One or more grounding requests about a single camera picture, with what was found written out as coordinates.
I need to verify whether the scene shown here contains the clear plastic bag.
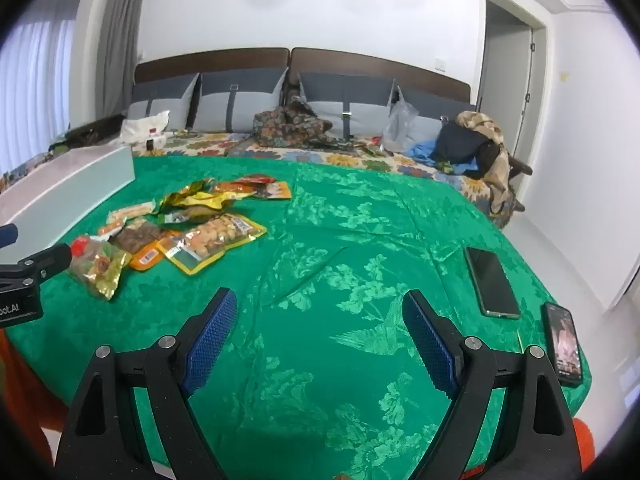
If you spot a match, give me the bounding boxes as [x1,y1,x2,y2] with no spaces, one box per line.
[382,100,420,153]

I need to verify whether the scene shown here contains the red yellow snack packet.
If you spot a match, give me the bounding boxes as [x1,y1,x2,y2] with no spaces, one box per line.
[240,173,292,200]

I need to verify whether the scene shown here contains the colourful floral bed sheet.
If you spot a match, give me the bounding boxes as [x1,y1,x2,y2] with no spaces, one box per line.
[0,130,516,231]

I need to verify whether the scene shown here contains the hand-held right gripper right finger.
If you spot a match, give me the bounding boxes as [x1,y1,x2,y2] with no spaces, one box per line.
[401,288,584,480]

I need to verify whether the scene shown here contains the brown wooden headboard panel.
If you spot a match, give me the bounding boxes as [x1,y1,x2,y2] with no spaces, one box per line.
[291,47,472,106]

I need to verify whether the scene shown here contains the brown snack packet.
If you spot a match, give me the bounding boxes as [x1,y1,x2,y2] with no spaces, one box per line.
[112,220,166,256]

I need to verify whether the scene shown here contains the blue cloth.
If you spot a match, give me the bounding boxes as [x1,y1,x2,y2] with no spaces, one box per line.
[404,140,483,177]

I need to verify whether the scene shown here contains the black smartphone dark screen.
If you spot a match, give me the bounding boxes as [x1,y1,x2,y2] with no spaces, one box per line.
[465,246,522,318]

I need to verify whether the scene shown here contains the dark floral patterned clothing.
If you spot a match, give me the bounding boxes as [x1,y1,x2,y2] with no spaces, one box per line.
[254,95,366,150]

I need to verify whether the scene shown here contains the white storage box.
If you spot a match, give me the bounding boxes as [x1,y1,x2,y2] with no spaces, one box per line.
[0,144,137,243]

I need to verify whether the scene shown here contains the white sheer curtain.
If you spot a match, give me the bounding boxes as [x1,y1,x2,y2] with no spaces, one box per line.
[0,10,76,161]

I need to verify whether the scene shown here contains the white door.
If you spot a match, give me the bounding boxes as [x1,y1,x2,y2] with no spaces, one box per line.
[515,22,548,163]

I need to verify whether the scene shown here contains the long beige stick snack packet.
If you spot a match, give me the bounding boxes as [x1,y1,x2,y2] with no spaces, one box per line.
[107,200,156,226]

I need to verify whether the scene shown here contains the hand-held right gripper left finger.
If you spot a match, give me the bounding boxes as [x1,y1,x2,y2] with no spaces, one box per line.
[54,287,239,480]

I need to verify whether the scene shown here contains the dark wooden bed rail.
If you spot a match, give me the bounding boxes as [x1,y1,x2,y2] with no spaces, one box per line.
[50,115,126,152]

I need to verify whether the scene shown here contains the green floral blanket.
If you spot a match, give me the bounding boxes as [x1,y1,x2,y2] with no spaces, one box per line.
[0,155,593,480]

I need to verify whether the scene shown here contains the white plastic bag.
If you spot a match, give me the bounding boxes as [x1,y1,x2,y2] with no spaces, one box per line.
[120,110,171,143]

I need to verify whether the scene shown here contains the yellow-edged round snack packet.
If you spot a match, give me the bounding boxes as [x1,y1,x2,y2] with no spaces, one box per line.
[157,212,268,276]

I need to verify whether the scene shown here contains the dark wooden chair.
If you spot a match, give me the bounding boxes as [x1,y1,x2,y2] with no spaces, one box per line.
[480,140,535,213]

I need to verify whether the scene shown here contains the grey strapped pillow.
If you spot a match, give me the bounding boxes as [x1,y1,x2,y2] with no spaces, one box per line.
[192,66,290,134]
[298,71,396,142]
[397,86,473,146]
[125,72,201,131]

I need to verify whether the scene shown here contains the dark gold snack packet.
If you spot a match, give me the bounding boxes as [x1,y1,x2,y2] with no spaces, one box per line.
[157,179,217,208]

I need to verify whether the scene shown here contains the small green snack packet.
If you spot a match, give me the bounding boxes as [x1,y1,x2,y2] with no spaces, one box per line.
[160,207,216,224]

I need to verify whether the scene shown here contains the gold candy bag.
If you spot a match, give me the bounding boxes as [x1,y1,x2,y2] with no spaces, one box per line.
[67,236,132,302]

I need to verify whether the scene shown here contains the black smartphone lit screen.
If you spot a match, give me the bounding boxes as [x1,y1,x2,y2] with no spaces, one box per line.
[544,301,585,387]

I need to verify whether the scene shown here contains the grey curtain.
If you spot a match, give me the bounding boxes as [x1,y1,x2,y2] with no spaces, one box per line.
[97,0,151,111]

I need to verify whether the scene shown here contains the black bag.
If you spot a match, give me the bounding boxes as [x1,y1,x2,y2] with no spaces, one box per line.
[432,122,501,179]

